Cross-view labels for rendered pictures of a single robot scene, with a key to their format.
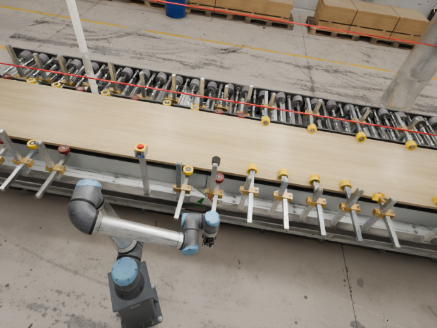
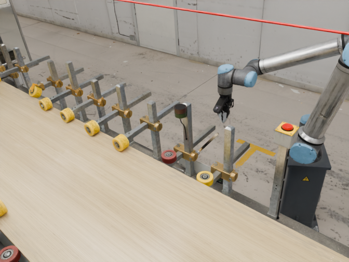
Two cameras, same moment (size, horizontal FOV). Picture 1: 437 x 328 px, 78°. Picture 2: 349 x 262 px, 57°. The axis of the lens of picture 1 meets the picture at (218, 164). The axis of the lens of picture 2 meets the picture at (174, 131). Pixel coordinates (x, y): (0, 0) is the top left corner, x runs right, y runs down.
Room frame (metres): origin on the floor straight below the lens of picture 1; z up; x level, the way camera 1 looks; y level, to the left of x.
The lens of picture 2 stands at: (2.29, 0.87, 1.96)
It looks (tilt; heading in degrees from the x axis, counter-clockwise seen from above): 35 degrees down; 222
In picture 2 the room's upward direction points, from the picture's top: 5 degrees counter-clockwise
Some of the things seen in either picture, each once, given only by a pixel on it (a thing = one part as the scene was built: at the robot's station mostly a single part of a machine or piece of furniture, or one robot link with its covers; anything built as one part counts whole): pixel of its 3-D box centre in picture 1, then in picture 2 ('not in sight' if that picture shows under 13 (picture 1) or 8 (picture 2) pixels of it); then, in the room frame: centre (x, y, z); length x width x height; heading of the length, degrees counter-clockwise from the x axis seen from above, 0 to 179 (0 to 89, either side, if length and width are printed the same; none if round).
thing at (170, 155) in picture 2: (218, 181); (169, 161); (1.35, -0.02, 0.85); 0.08 x 0.08 x 0.11
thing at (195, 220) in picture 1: (192, 222); (244, 77); (0.78, 0.10, 1.14); 0.12 x 0.12 x 0.09; 9
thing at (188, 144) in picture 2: (212, 185); (188, 141); (1.23, 0.02, 0.93); 0.03 x 0.03 x 0.48; 89
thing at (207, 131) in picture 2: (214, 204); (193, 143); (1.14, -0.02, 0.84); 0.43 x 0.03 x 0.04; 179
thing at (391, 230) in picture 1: (389, 224); (63, 77); (1.12, -1.27, 0.95); 0.36 x 0.03 x 0.03; 179
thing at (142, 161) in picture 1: (144, 174); (278, 182); (1.24, 0.53, 0.93); 0.05 x 0.04 x 0.45; 89
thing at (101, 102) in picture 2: (315, 202); (96, 100); (1.22, -0.75, 0.95); 0.13 x 0.06 x 0.05; 89
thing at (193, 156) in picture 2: (214, 192); (185, 153); (1.23, 0.00, 0.85); 0.13 x 0.06 x 0.05; 89
